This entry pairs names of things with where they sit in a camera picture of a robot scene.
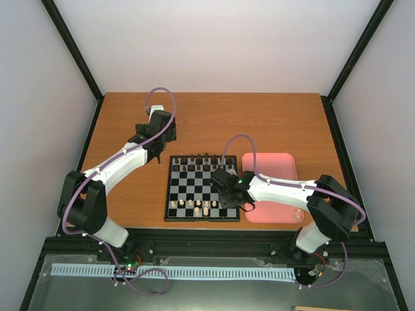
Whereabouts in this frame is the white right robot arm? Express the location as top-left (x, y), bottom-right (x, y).
top-left (210, 167), bottom-right (366, 254)

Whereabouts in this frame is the dark chess piece row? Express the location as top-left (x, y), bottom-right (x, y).
top-left (170, 153), bottom-right (237, 172)

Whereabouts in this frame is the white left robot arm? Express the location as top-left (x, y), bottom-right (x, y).
top-left (57, 105), bottom-right (176, 261)

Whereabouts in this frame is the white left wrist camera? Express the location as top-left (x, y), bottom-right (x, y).
top-left (149, 105), bottom-right (164, 114)

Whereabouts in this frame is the black frame post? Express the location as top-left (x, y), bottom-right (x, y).
top-left (40, 0), bottom-right (104, 101)
top-left (326, 0), bottom-right (395, 101)

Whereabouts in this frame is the right black frame post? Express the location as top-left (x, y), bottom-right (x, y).
top-left (326, 0), bottom-right (395, 101)

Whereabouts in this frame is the black white chessboard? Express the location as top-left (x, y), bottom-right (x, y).
top-left (164, 164), bottom-right (241, 222)

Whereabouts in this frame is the light blue cable duct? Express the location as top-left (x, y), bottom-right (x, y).
top-left (50, 263), bottom-right (295, 282)

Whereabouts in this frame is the pink tray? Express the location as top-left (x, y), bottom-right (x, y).
top-left (244, 153), bottom-right (304, 224)

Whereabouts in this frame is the left black frame post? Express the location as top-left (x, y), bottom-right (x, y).
top-left (40, 0), bottom-right (104, 101)

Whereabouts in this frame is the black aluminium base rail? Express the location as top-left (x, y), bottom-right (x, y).
top-left (97, 228), bottom-right (386, 265)

